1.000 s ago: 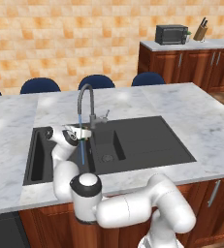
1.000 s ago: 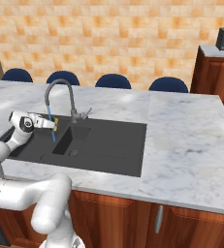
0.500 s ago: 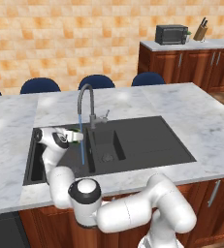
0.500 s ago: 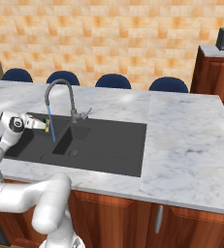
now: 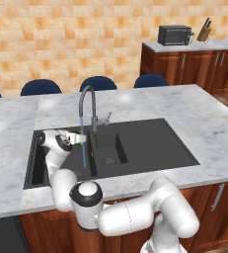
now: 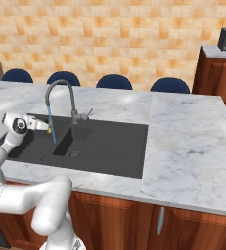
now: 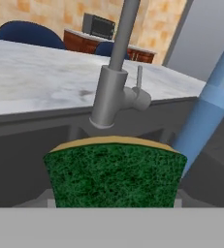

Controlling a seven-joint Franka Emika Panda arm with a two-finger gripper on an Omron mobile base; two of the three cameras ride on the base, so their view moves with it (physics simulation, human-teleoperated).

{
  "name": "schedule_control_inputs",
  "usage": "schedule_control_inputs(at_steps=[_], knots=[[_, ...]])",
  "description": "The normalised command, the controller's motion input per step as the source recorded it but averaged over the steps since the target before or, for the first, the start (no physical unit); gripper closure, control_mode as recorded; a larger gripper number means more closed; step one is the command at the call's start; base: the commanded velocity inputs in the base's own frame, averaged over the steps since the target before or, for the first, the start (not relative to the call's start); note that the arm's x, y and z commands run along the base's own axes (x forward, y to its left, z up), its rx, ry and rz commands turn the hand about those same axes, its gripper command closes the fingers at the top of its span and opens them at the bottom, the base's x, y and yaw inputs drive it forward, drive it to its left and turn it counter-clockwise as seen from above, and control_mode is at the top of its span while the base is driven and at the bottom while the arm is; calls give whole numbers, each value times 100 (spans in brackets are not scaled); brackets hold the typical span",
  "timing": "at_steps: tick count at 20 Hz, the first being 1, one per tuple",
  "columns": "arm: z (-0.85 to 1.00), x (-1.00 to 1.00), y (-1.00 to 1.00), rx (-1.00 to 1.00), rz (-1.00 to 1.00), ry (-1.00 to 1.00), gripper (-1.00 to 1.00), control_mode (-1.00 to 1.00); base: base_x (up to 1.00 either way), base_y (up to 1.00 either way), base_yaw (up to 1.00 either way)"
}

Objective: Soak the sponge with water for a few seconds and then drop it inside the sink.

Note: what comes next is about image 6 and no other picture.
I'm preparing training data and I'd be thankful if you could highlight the brown wooden cupboard run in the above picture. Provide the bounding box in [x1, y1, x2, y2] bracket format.
[191, 45, 226, 112]

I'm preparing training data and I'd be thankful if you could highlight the silver cupboard door handle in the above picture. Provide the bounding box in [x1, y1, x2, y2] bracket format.
[156, 206, 166, 236]

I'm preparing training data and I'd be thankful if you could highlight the brown wooden cupboard door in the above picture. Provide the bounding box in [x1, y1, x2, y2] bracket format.
[68, 190, 154, 250]
[146, 204, 226, 250]

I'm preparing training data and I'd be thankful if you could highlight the yellow green sponge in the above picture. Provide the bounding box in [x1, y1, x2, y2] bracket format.
[44, 119, 53, 134]

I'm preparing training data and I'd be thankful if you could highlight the grey curved sink tap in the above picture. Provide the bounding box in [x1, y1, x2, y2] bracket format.
[44, 79, 94, 126]

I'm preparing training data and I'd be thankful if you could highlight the blue water stream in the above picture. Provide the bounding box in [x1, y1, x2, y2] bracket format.
[47, 106, 58, 145]

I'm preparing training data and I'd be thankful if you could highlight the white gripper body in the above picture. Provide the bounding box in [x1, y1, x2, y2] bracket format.
[27, 117, 49, 132]

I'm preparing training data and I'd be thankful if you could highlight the dark grey sink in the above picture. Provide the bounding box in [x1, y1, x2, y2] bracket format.
[0, 113, 149, 180]

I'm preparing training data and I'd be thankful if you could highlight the dark blue chair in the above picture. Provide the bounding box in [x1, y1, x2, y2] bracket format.
[1, 68, 34, 84]
[46, 70, 81, 87]
[150, 76, 192, 95]
[95, 73, 134, 91]

